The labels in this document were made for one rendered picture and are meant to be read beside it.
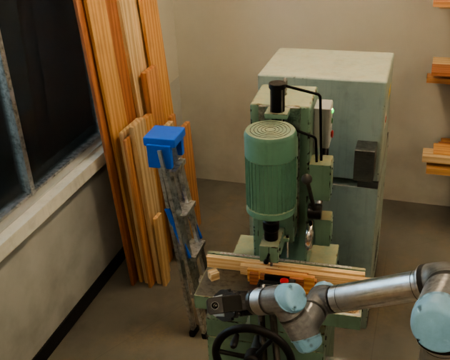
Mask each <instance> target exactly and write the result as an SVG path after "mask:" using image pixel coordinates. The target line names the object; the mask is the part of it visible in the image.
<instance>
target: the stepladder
mask: <svg viewBox="0 0 450 360"><path fill-rule="evenodd" d="M185 135H186V132H185V128H184V127H177V126H159V125H155V126H154V127H153V128H152V129H151V130H150V131H149V132H148V133H147V134H146V135H145V136H144V138H143V140H144V146H146V150H147V156H148V163H149V167H151V168H158V171H159V177H160V181H161V187H162V191H163V195H164V202H165V206H166V208H165V209H164V211H165V212H166V215H167V217H168V220H169V226H170V230H171V237H172V241H173V245H174V251H175V255H176V261H177V265H178V269H179V276H180V279H181V286H182V290H183V294H184V300H185V304H186V310H187V314H188V318H189V325H190V329H191V330H190V331H189V336H190V337H195V336H196V334H197V332H198V331H199V325H200V328H201V336H202V339H207V330H206V313H207V309H199V308H196V313H197V316H198V320H199V325H197V324H196V320H195V316H194V310H193V306H192V302H191V299H194V294H195V293H196V290H197V288H198V286H199V284H200V282H201V279H202V277H203V276H202V275H201V276H200V275H199V268H198V264H197V259H198V257H199V261H200V264H201V269H202V272H203V275H204V273H205V271H206V268H207V262H206V255H205V251H204V246H205V244H206V242H205V240H201V239H202V238H203V237H202V235H201V232H200V230H199V226H198V222H197V219H196V214H195V211H194V207H195V206H196V201H192V199H191V193H190V190H189V185H188V181H187V178H186V173H185V169H184V165H185V163H186V159H183V158H182V157H181V156H182V155H183V154H184V136H185ZM174 180H175V181H174ZM189 221H190V224H191V229H192V232H193V235H194V239H193V238H192V236H191V229H190V226H189ZM184 264H185V266H184ZM185 267H186V269H185ZM186 273H187V276H188V279H189V284H190V287H191V295H190V291H189V285H188V281H187V277H186Z"/></svg>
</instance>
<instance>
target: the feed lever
mask: <svg viewBox="0 0 450 360"><path fill-rule="evenodd" d="M301 181H302V183H303V184H306V187H307V191H308V194H309V198H310V202H311V203H309V205H308V211H307V218H308V219H318V220H320V219H321V216H322V205H321V204H315V202H314V197H313V194H312V190H311V184H310V183H311V182H312V177H311V175H310V174H304V175H303V176H302V178H301Z"/></svg>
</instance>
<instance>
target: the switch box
mask: <svg viewBox="0 0 450 360"><path fill-rule="evenodd" d="M332 108H333V100H326V99H322V148H323V149H328V148H329V145H330V139H331V131H332V124H331V118H332V116H333V113H332V115H331V109H332ZM313 135H314V136H315V137H316V138H317V145H318V148H320V146H319V100H318V99H317V100H316V104H315V107H314V130H313Z"/></svg>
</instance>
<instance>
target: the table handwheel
mask: <svg viewBox="0 0 450 360"><path fill-rule="evenodd" d="M238 333H253V334H258V335H255V336H254V340H253V343H252V345H251V348H249V349H247V350H246V353H245V354H242V353H237V352H233V351H227V350H223V349H220V347H221V344H222V343H223V341H224V340H225V339H226V338H228V337H229V336H231V335H233V334H238ZM259 335H261V336H265V337H266V338H268V339H269V340H268V341H267V342H266V343H265V344H264V345H263V346H261V344H260V342H259ZM273 342H274V343H276V344H277V345H278V346H279V347H280V348H281V349H282V351H283V352H284V353H285V355H286V359H287V360H296V359H295V356H294V353H293V351H292V349H291V347H290V346H289V344H288V343H287V342H286V341H285V340H284V339H283V338H282V337H281V336H279V335H278V334H277V333H275V332H274V331H272V330H270V329H268V328H265V327H262V326H258V325H254V324H237V325H233V326H230V327H228V328H226V329H224V330H223V331H221V332H220V333H219V334H218V335H217V337H216V338H215V339H214V342H213V345H212V357H213V360H222V359H221V355H220V354H223V355H227V356H233V357H236V358H240V359H243V360H262V359H263V354H262V353H263V352H264V351H265V350H266V349H267V348H268V347H269V346H270V345H271V344H272V343H273Z"/></svg>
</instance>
